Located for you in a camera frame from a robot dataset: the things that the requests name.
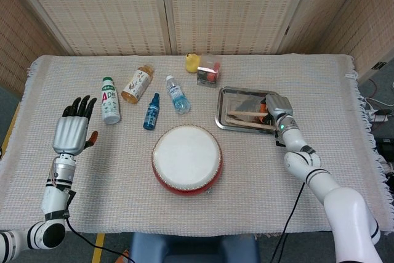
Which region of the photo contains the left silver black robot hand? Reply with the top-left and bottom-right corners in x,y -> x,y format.
52,95 -> 99,156

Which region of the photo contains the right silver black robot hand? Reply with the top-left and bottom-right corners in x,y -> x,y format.
260,93 -> 294,126

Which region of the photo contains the wooden drumstick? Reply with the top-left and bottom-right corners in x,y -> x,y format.
227,110 -> 268,118
227,117 -> 275,129

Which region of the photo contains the rectangular stainless steel tray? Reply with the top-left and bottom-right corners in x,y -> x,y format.
215,86 -> 283,136

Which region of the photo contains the red drum with white skin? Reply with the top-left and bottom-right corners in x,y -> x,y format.
151,124 -> 223,197

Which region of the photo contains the white green-capped drink bottle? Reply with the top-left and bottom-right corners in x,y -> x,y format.
102,76 -> 121,125

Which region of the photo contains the beige woven tablecloth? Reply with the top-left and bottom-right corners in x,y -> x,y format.
0,54 -> 392,235

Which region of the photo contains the clear box of coffee capsules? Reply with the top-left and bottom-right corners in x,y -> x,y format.
196,54 -> 222,89

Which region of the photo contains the amber tea bottle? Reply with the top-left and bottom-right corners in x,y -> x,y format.
121,64 -> 155,105

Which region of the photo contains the small blue spray bottle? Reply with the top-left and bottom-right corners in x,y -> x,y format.
142,92 -> 161,131

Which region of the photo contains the yellow toy pear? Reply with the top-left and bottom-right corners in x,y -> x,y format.
185,53 -> 201,75

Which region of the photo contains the clear water bottle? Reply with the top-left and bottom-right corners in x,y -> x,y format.
166,75 -> 191,115

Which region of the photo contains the white power strip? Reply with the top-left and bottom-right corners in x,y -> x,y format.
368,110 -> 390,124

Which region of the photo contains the black box on floor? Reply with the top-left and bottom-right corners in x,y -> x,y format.
377,137 -> 394,160

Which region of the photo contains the woven bamboo folding screen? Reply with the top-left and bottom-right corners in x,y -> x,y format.
0,0 -> 394,99

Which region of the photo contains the orange packet on floor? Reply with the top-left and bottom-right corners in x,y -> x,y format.
115,249 -> 130,263

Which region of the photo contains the blue robot torso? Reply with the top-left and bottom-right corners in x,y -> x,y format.
129,232 -> 260,263

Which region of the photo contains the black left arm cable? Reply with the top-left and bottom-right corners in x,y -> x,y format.
65,218 -> 136,263

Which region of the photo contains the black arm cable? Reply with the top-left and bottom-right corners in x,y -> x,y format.
65,218 -> 136,263
270,182 -> 307,263

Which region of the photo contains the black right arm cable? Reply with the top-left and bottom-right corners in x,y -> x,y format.
270,182 -> 307,263

